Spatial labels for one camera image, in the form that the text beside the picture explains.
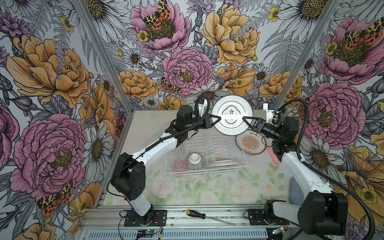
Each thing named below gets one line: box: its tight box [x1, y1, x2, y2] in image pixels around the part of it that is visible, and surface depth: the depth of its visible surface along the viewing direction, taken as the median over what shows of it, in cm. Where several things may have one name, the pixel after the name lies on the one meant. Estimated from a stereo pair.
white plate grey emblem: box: [211, 94, 254, 136], surface depth 74 cm
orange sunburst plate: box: [235, 129, 267, 155], surface depth 102 cm
